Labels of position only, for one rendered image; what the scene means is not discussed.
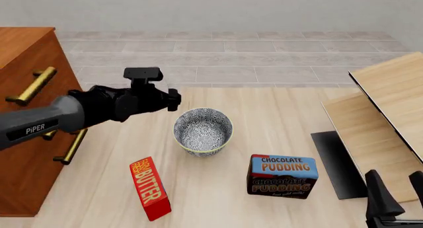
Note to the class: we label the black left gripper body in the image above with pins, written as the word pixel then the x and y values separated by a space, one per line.
pixel 174 100

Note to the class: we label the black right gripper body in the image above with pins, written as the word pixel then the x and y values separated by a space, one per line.
pixel 393 223

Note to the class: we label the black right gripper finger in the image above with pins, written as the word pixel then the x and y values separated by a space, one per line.
pixel 380 198
pixel 418 186

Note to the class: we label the grey and black left robot arm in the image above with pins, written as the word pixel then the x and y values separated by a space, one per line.
pixel 36 124

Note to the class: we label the black and white patterned bowl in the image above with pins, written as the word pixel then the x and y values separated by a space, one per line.
pixel 203 132

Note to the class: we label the wooden cabinet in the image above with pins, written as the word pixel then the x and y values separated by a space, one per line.
pixel 23 178

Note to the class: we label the pale wooden board structure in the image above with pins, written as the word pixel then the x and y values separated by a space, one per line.
pixel 380 129

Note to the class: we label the red butter box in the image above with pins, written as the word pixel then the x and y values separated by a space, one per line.
pixel 149 188

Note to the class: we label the chocolate pudding box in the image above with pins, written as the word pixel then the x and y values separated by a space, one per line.
pixel 282 178

